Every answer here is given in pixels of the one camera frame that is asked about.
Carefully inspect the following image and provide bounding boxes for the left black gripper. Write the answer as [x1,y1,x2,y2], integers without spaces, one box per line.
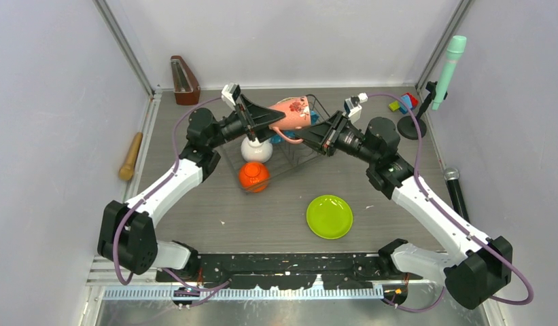
[209,95,286,149]

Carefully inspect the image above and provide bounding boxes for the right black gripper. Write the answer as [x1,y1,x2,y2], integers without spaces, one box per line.
[294,111,378,166]

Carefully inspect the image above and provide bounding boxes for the pink ceramic mug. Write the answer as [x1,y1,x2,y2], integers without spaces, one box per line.
[269,96,311,145]

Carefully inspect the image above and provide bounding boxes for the white ribbed bowl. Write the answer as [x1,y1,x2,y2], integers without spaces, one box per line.
[241,138,273,163]

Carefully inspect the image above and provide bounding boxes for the orange bowl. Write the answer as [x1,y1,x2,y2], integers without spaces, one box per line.
[238,162,270,193]

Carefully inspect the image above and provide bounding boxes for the green plate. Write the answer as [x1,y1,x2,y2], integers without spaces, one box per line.
[306,194,353,240]

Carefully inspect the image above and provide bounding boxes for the blue polka dot plate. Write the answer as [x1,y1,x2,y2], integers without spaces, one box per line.
[269,113,318,145]

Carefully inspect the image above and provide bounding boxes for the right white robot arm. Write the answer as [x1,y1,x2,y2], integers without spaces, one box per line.
[294,111,513,310]

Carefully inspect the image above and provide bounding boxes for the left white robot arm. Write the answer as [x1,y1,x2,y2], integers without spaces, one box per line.
[97,95,285,285]

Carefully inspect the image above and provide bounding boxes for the brown wooden metronome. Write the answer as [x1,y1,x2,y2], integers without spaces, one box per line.
[170,56,200,106]

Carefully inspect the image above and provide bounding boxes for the colourful toy blocks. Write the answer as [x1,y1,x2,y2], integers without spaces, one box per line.
[388,92,419,115]

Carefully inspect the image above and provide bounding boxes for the black handheld microphone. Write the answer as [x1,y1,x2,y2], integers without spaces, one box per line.
[443,167,470,222]

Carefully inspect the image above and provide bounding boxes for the wooden rolling pin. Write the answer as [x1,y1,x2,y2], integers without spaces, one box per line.
[118,132,143,181]

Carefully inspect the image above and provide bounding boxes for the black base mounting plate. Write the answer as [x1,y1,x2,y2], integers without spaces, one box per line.
[153,250,421,290]

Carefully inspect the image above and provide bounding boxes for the mint green microphone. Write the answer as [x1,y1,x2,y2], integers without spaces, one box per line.
[432,35,467,111]

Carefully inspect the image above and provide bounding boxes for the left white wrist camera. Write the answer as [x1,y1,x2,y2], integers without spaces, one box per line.
[221,83,241,109]

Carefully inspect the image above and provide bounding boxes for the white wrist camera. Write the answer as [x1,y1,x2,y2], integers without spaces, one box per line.
[344,92,368,124]
[221,83,241,109]

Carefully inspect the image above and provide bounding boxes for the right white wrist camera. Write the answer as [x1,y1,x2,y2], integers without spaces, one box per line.
[344,92,368,124]

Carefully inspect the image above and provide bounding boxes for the black wire dish rack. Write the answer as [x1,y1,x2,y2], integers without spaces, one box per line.
[217,94,334,192]

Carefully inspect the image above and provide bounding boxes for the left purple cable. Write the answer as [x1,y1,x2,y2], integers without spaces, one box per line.
[113,96,232,309]

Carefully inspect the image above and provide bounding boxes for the purple cable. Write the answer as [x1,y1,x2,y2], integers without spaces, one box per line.
[113,96,232,309]
[366,93,535,314]

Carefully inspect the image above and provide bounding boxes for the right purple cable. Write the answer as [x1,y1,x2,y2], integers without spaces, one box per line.
[366,93,535,314]

